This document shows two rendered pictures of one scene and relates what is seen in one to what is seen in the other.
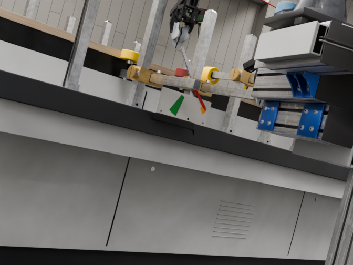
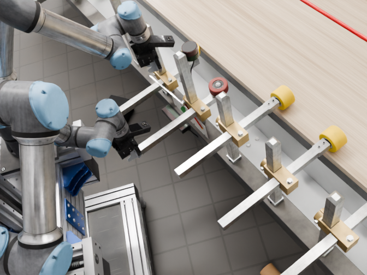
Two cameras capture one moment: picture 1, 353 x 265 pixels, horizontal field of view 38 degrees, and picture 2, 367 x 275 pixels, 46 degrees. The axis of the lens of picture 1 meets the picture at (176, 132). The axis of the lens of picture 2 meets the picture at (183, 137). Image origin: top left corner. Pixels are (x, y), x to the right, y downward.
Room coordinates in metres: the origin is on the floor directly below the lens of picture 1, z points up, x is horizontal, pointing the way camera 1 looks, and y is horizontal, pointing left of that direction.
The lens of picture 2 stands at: (2.32, -1.10, 2.26)
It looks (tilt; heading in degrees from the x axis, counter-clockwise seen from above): 55 degrees down; 112
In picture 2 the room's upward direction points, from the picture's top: 20 degrees counter-clockwise
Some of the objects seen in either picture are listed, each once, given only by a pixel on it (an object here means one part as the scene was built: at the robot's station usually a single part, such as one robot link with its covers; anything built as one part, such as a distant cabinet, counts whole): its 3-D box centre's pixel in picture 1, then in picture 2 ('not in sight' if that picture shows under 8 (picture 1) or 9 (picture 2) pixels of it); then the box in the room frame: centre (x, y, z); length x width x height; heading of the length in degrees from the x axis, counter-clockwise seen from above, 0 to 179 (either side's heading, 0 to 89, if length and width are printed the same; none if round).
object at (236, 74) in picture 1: (244, 78); (231, 129); (2.16, -0.22, 0.94); 0.13 x 0.06 x 0.05; 131
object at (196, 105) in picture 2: (196, 85); (196, 105); (2.00, -0.03, 0.84); 0.13 x 0.06 x 0.05; 131
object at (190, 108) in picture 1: (185, 107); (188, 114); (1.95, -0.01, 0.75); 0.26 x 0.01 x 0.10; 131
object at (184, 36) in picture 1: (184, 37); (154, 68); (1.84, 0.06, 0.99); 0.06 x 0.03 x 0.09; 22
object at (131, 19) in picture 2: not in sight; (131, 18); (1.82, 0.07, 1.26); 0.09 x 0.08 x 0.11; 28
